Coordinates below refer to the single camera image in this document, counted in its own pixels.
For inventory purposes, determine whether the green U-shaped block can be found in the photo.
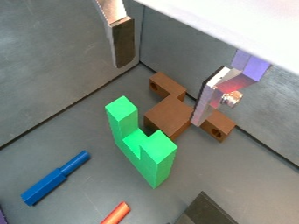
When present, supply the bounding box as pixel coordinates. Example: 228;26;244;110
105;96;177;189

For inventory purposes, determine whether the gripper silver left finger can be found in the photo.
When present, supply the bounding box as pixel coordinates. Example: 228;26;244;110
92;0;136;68

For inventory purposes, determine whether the purple block behind finger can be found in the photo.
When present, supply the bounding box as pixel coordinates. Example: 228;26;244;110
230;50;269;81

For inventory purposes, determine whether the brown stepped block with holes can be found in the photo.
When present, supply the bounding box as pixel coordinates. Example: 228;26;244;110
144;72;236;142

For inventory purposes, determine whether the orange-red cylinder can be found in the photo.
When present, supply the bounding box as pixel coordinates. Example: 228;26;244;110
98;201;130;224

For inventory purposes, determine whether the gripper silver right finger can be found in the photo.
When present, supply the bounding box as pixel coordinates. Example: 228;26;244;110
190;66;257;126

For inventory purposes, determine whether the blue stepped peg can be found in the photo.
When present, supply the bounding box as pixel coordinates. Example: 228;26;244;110
21;150;89;206

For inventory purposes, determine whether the purple object at edge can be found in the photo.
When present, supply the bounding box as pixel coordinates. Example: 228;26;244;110
0;207;6;224

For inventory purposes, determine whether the black metal bracket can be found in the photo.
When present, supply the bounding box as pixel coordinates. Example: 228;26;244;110
173;192;238;224

